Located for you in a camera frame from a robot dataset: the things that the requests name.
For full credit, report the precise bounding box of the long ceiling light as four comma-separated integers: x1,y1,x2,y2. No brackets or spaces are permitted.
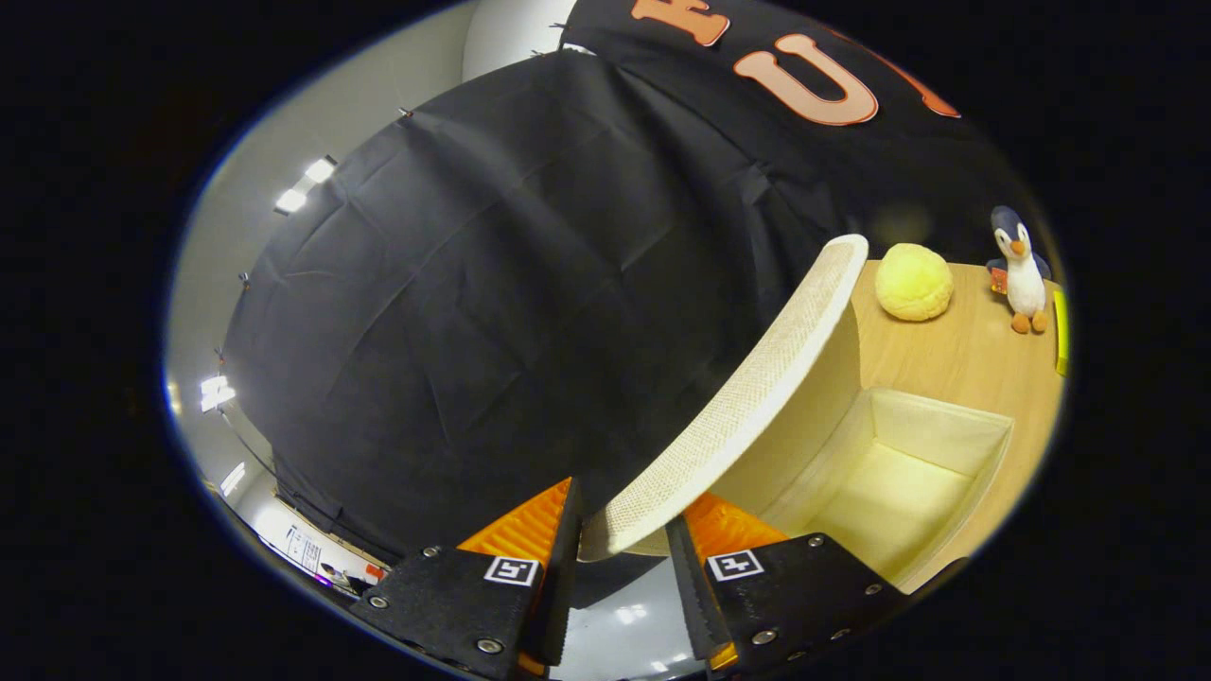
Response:
274,156,338,215

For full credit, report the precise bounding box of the beige woven storage box lid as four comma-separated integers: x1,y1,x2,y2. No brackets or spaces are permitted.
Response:
579,234,869,564

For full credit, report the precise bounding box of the white printed sign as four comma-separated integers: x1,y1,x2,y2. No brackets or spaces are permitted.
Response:
284,525,327,573

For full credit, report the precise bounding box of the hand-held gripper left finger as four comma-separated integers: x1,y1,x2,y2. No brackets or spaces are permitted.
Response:
348,477,583,681

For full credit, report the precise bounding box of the penguin plush toy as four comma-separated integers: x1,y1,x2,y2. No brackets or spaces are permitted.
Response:
986,206,1053,335

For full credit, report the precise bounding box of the beige fabric storage box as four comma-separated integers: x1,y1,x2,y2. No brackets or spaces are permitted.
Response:
762,386,1015,595

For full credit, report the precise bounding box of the yellow round plush cushion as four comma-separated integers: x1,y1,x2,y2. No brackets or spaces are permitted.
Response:
874,243,955,323

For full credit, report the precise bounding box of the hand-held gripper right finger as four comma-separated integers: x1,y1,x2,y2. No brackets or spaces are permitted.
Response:
665,492,911,677

